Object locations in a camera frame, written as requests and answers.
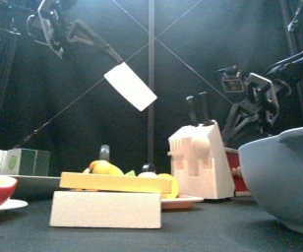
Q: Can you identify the white toy cleaver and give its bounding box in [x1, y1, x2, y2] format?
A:
[91, 34, 160, 112]

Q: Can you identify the red toy box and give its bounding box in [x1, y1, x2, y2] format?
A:
[224, 147, 251, 195]

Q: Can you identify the white wooden knife block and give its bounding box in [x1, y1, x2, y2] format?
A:
[168, 120, 238, 201]

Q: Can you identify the large grey-blue bowl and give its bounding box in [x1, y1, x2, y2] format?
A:
[238, 124, 303, 238]

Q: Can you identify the yellow toy food piece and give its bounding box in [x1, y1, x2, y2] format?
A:
[158, 172, 182, 200]

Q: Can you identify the white toy food piece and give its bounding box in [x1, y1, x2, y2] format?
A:
[137, 171, 162, 179]

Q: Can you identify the small pink plate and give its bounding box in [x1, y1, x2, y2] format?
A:
[160, 194, 206, 211]

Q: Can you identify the orange toy food piece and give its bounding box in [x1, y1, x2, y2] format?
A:
[83, 159, 125, 176]

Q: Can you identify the yellow wooden block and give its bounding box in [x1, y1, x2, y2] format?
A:
[59, 171, 175, 195]

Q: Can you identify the white foam block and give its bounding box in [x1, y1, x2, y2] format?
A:
[49, 190, 164, 230]

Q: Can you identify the green and white box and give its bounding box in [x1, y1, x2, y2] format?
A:
[0, 148, 52, 177]

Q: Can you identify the grey tray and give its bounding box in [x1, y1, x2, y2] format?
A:
[9, 174, 65, 200]

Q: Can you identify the white plate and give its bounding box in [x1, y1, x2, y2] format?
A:
[0, 198, 30, 214]

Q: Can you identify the black toy knife handle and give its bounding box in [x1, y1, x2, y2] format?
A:
[198, 91, 214, 126]
[186, 94, 200, 127]

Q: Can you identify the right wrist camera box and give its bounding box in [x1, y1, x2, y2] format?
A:
[216, 66, 250, 95]

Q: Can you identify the vertical metal frame pole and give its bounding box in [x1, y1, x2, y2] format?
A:
[148, 0, 158, 165]

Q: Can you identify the dark side frame pole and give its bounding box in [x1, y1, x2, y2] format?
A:
[278, 0, 303, 126]

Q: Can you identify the black ring handle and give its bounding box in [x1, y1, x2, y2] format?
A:
[141, 162, 158, 174]

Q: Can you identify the grey utensil handle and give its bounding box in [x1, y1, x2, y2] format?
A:
[99, 144, 113, 162]

